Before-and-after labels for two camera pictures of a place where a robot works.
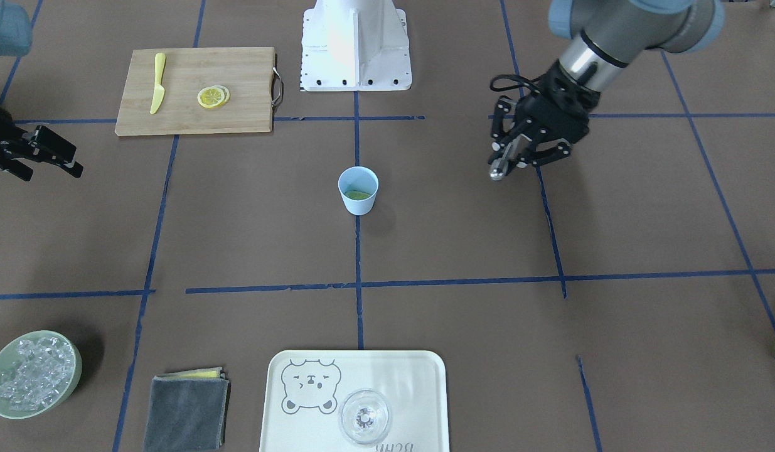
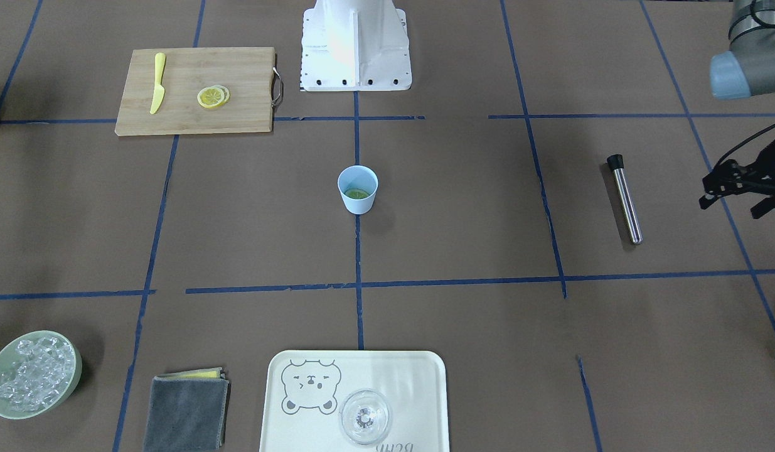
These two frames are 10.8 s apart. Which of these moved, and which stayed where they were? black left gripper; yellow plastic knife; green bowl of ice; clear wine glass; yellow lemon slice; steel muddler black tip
Moved: black left gripper; steel muddler black tip
Stayed: clear wine glass; yellow lemon slice; green bowl of ice; yellow plastic knife
